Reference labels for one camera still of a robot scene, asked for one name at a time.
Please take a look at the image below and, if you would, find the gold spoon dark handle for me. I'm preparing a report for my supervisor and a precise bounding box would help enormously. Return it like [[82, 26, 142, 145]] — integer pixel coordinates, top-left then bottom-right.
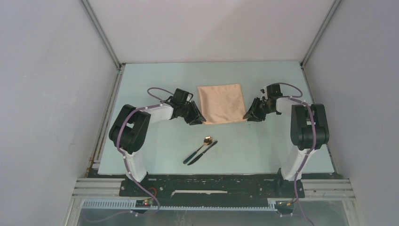
[[183, 136, 213, 164]]

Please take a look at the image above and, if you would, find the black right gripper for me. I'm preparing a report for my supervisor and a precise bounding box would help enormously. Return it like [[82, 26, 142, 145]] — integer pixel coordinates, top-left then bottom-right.
[[243, 97, 274, 122]]

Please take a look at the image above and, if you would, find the left aluminium corner post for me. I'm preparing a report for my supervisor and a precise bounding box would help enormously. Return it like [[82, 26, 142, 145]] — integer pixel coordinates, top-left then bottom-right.
[[79, 0, 122, 70]]

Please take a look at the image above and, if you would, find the peach satin napkin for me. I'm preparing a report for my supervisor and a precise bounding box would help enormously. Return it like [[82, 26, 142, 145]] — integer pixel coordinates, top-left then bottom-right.
[[197, 83, 246, 125]]

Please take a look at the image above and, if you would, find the aluminium front frame rail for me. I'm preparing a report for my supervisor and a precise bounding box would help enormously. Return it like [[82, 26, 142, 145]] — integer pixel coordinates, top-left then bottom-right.
[[72, 178, 356, 201]]

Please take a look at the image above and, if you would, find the left side aluminium rail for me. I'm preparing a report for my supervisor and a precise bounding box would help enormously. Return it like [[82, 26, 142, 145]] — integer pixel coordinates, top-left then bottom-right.
[[87, 63, 126, 172]]

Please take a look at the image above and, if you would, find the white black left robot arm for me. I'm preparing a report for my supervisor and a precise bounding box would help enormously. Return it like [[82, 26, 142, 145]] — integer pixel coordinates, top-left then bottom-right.
[[108, 87, 207, 196]]

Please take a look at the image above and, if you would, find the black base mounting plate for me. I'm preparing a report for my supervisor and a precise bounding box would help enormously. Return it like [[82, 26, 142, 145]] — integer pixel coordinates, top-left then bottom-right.
[[120, 174, 304, 199]]

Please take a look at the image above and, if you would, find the right aluminium corner post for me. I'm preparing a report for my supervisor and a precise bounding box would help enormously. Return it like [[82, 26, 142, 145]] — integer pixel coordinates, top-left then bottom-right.
[[300, 0, 343, 69]]

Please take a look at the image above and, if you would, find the aluminium corner post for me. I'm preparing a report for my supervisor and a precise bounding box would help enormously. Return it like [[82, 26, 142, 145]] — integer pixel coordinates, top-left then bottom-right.
[[300, 0, 343, 69], [79, 0, 122, 70]]

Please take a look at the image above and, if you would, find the black table knife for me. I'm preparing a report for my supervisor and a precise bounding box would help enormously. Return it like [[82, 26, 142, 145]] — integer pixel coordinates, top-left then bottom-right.
[[188, 140, 218, 166]]

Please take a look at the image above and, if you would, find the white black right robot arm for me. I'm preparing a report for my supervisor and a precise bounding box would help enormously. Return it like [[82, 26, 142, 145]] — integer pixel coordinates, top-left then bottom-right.
[[243, 82, 330, 197]]

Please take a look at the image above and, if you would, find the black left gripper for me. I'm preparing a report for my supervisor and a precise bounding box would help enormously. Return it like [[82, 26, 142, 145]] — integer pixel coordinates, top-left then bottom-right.
[[180, 101, 206, 126]]

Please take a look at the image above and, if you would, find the grey slotted cable duct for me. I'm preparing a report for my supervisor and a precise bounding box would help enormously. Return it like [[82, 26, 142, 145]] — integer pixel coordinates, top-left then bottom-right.
[[81, 199, 277, 211]]

